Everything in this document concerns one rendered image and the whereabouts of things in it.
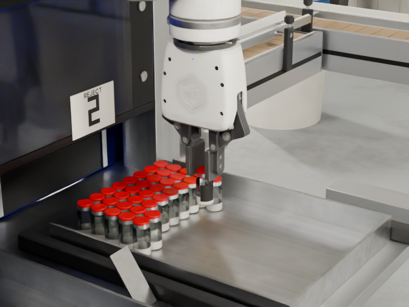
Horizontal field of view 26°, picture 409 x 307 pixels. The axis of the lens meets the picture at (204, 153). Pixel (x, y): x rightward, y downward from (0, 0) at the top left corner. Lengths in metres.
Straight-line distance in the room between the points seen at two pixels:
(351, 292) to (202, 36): 0.34
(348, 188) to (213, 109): 1.12
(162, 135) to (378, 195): 0.88
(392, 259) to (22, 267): 0.44
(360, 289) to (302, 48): 0.93
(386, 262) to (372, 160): 2.70
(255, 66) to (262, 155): 2.07
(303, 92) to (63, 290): 3.12
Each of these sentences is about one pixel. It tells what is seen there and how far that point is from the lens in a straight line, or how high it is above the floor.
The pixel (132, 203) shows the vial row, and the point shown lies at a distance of 1.13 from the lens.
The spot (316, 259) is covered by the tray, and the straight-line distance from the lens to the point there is 1.09.
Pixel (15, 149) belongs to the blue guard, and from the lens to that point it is 1.09.
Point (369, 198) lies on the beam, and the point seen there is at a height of 0.55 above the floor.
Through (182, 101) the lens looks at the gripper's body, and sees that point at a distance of 1.06.
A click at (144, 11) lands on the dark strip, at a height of 1.13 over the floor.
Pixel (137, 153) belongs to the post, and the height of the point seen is 0.91.
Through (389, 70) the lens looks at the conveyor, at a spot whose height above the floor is 0.87.
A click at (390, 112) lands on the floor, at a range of 4.40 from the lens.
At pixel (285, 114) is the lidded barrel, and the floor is 0.07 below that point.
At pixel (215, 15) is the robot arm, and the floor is 1.18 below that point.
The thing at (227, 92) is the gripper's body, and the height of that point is 1.09.
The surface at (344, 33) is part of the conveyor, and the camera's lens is 1.96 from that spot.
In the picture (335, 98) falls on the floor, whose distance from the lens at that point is 4.56.
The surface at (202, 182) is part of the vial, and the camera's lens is 1.10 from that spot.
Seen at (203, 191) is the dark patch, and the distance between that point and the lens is 1.11.
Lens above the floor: 1.40
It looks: 22 degrees down
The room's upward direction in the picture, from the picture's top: straight up
